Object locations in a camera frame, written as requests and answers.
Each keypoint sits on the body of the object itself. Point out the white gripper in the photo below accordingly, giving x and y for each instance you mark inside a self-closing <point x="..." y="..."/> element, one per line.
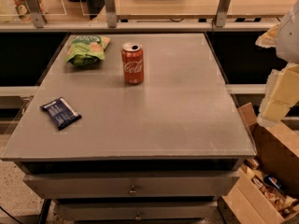
<point x="289" y="36"/>

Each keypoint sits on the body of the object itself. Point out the red coke can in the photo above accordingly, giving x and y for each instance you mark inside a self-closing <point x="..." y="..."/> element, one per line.
<point x="133" y="63"/>

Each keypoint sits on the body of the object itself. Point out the blue pepsi can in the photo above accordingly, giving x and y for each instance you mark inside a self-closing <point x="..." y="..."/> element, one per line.
<point x="272" y="181"/>

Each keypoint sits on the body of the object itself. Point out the blue rxbar blueberry wrapper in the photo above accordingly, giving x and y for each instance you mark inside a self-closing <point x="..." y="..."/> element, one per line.
<point x="61" y="113"/>

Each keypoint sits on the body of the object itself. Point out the cardboard box of snacks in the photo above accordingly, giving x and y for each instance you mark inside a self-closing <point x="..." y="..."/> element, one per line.
<point x="278" y="155"/>

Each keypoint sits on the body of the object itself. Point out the grey upper drawer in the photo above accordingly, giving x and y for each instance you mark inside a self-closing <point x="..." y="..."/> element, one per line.
<point x="132" y="184"/>

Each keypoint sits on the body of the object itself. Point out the grey drawer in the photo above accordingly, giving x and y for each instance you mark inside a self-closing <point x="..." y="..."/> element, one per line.
<point x="132" y="184"/>
<point x="134" y="211"/>

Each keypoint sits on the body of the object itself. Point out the green chip bag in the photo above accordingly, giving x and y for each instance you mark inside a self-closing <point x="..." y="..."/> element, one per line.
<point x="87" y="49"/>

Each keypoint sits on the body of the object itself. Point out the grey lower drawer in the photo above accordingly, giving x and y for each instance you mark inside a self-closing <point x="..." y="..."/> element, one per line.
<point x="134" y="211"/>

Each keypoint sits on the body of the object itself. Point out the orange snack package background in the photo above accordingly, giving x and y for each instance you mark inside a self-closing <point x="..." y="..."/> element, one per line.
<point x="18" y="0"/>

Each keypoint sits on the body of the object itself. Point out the right metal bracket post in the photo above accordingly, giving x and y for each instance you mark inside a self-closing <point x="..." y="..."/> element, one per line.
<point x="221" y="14"/>

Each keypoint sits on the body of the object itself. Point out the metal bracket post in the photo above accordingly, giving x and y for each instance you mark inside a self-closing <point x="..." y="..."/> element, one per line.
<point x="36" y="13"/>
<point x="221" y="14"/>
<point x="111" y="13"/>

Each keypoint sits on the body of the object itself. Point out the middle metal bracket post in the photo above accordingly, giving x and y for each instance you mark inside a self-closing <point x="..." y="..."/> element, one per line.
<point x="111" y="13"/>

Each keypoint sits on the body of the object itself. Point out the left metal bracket post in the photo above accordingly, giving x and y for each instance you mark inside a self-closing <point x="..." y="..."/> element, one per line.
<point x="36" y="13"/>

